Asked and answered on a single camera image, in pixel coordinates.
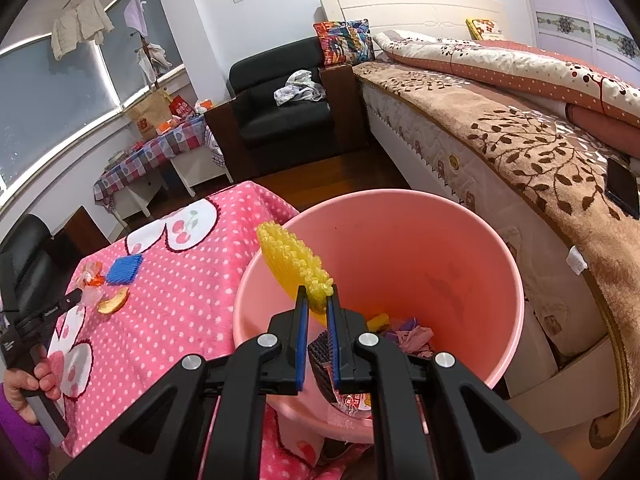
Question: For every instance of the pink crumpled tissue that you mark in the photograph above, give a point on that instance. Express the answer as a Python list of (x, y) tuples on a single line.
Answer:
[(412, 342)]

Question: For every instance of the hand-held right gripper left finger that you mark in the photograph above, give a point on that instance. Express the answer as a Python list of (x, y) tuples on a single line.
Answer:
[(301, 345)]

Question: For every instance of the plaid tablecloth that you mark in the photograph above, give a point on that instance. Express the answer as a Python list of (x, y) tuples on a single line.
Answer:
[(155, 150)]

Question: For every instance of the black phone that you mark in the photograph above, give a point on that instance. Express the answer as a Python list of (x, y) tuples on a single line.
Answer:
[(622, 187)]

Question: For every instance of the yellow pillow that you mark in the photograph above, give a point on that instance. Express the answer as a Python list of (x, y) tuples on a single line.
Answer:
[(484, 29)]

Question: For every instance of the pale wardrobe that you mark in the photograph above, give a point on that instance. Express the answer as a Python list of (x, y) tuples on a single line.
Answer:
[(575, 15)]

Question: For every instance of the brown paper bag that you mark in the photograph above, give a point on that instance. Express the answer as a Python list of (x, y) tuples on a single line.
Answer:
[(152, 115)]

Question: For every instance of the blue foam net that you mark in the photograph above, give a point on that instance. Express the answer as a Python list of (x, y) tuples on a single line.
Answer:
[(125, 270)]

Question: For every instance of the clear orange wrapper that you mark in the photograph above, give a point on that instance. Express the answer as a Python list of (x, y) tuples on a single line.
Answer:
[(92, 282)]

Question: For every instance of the brown leaf blanket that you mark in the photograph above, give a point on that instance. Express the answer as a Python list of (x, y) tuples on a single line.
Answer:
[(540, 160)]

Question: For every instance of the person's left hand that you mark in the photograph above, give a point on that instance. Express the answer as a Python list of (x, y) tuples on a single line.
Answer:
[(47, 382)]

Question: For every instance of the curved window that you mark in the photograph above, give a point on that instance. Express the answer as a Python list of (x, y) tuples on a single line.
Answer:
[(50, 125)]

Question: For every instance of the white blanket tag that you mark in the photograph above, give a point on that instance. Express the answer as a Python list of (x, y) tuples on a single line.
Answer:
[(577, 260)]

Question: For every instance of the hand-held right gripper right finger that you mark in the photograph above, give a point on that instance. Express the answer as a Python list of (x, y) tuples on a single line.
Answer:
[(332, 345)]

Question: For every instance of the white side table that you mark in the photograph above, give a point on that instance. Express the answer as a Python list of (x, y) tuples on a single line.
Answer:
[(197, 165)]

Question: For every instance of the orange white quilt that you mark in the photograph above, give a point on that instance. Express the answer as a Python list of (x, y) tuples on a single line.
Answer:
[(500, 65)]

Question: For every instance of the black armchair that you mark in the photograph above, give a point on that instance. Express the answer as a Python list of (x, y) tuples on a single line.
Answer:
[(285, 120)]

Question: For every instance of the hanging white clothes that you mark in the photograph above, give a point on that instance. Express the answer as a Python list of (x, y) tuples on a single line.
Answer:
[(80, 25)]

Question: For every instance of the pale pink hanging cloth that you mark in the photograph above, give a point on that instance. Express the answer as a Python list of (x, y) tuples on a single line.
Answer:
[(135, 17)]

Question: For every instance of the white cloth on rack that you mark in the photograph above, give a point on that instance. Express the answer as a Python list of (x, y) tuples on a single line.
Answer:
[(156, 62)]

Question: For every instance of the wooden coat rack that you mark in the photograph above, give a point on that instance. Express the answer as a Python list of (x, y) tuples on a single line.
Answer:
[(150, 77)]

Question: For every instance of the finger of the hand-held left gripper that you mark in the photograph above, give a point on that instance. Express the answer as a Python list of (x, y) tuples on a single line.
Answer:
[(57, 310)]

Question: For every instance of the black leather chair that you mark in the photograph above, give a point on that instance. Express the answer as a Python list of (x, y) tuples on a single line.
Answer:
[(30, 260)]

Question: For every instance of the orange peel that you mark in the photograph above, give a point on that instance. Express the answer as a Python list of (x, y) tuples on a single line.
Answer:
[(114, 301)]

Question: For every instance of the red label wrapper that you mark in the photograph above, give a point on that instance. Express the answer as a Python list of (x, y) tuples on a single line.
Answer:
[(355, 402)]

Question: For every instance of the red packet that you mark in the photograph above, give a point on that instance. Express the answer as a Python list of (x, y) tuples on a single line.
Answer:
[(180, 108)]

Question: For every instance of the person's left forearm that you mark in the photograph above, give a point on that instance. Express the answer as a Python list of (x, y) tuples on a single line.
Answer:
[(15, 445)]

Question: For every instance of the colourful printed cushion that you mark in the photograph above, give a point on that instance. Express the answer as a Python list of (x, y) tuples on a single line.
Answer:
[(345, 42)]

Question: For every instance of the pink dotted blanket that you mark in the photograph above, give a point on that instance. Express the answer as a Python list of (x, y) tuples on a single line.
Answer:
[(175, 320)]

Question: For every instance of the white bed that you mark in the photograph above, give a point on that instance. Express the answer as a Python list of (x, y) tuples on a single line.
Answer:
[(425, 140)]

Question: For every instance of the white crumpled cloth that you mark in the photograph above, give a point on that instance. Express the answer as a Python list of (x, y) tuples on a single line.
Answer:
[(300, 90)]

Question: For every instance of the pink plastic bucket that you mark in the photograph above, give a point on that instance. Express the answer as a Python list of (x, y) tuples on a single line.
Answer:
[(400, 260)]

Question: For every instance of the yellow foam net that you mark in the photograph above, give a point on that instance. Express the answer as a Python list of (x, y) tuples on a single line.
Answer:
[(295, 260)]

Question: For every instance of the purple cloth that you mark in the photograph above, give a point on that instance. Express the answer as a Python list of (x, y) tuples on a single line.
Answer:
[(402, 325)]

